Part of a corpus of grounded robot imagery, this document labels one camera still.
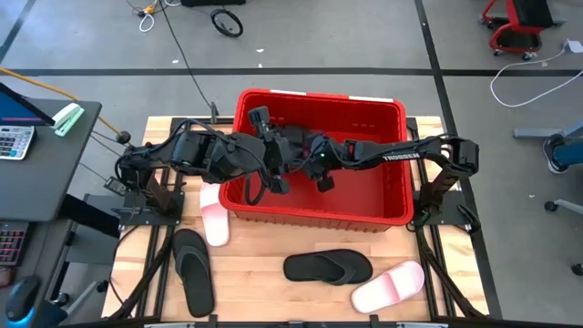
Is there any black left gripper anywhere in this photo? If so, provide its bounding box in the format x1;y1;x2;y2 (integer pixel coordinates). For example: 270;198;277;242
248;106;293;196

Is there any pink slide sandal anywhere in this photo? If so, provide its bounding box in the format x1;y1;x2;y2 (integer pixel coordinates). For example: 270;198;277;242
350;260;425;314
199;181;231;248

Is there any black flip-flop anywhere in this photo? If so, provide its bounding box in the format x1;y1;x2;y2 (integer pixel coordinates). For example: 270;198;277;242
171;228;216;319
282;248;374;287

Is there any red plastic bin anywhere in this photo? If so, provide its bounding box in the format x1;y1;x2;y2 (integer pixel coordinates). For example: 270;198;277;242
218;87;415;234

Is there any black power brick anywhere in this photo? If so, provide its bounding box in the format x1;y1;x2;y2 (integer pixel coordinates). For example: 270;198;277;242
103;176;128;196

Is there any mint green stapler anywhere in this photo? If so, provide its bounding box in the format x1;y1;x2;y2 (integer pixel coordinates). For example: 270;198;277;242
51;102;86;138

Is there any black desk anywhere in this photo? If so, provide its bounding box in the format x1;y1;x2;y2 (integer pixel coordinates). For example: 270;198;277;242
0;98;102;223

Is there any grey chair base with casters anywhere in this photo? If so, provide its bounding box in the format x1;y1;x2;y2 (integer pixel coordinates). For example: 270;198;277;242
544;198;583;277

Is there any grey keyboard tray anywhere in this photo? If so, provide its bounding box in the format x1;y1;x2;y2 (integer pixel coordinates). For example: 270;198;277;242
0;218;74;328

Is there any grey calculator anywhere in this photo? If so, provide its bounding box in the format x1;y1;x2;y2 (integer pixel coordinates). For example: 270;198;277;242
0;126;36;161

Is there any monitor with blue screen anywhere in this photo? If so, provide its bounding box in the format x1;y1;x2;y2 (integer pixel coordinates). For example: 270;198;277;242
0;81;56;128

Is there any keyboard with coloured keys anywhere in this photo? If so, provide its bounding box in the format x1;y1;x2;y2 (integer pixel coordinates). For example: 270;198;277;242
0;221;29;266

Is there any black computer mouse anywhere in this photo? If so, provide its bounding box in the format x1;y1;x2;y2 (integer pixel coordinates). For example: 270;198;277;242
4;274;42;323

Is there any black metal frame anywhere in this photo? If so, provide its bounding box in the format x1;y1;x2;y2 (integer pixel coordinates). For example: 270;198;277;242
102;116;491;320

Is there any black floor cable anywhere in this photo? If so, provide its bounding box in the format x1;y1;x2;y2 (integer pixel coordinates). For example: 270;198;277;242
157;0;220;124

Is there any black coiled cable ring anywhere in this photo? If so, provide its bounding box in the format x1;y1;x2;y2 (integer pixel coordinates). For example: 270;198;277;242
210;7;244;39

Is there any long white cable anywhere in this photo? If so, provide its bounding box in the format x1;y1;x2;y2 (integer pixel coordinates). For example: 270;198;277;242
489;43;583;109

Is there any white looped cable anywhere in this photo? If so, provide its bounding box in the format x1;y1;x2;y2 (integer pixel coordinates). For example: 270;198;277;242
138;0;183;34

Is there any yellow cable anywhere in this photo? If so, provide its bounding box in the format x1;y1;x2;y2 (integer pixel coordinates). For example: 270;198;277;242
0;67;140;154

